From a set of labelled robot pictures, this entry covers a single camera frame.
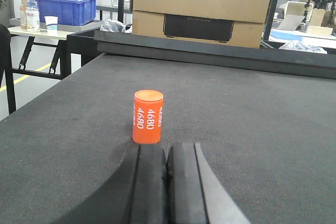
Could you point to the grey folding side table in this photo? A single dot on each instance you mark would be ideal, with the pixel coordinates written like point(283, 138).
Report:
point(60, 46)

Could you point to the black metal rail frame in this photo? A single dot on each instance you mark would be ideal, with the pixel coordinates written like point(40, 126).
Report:
point(268, 57)

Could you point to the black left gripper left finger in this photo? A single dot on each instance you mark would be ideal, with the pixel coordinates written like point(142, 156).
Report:
point(134, 193)

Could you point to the orange cylinder marked 4680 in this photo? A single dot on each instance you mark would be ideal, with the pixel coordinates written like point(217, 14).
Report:
point(147, 116)

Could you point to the crumpled plastic bag right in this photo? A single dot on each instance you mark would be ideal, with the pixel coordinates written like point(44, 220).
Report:
point(296, 45)

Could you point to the crumpled plastic bag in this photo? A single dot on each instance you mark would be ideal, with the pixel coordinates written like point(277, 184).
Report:
point(296, 45)
point(114, 26)

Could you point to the large cardboard box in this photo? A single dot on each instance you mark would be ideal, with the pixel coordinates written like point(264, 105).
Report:
point(228, 22)

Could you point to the clear plastic bottle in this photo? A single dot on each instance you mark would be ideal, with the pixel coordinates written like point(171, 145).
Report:
point(32, 16)

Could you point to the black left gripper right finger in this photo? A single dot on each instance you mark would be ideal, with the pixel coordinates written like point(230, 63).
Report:
point(195, 194)

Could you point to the white paper cup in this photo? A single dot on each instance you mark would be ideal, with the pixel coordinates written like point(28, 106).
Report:
point(51, 24)

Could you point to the crumpled plastic bag left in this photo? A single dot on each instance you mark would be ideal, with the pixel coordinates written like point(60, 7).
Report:
point(114, 26)

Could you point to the blue plastic crate on table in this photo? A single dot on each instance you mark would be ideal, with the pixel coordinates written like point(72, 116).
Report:
point(68, 12)

